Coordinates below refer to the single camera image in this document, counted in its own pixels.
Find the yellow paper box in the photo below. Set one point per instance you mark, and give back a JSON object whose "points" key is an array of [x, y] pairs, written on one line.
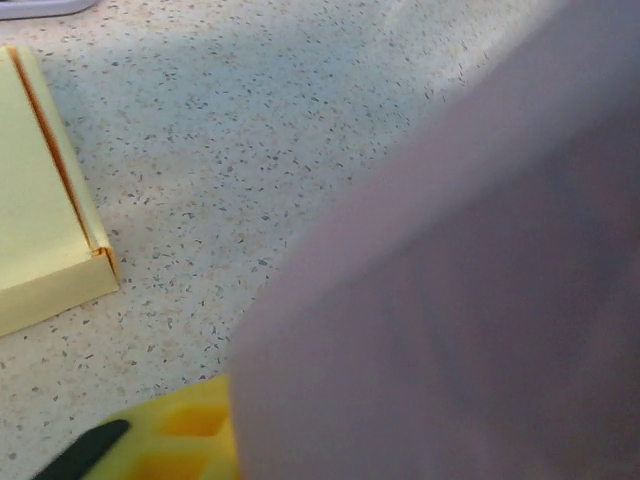
{"points": [[35, 200]]}

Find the lavender plastic tray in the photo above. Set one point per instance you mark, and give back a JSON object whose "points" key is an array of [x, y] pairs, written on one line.
{"points": [[40, 6]]}

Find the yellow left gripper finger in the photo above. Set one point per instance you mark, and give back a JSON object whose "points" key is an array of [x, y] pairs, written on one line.
{"points": [[175, 440]]}

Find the pink paper box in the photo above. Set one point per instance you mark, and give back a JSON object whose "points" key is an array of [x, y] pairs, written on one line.
{"points": [[450, 275]]}

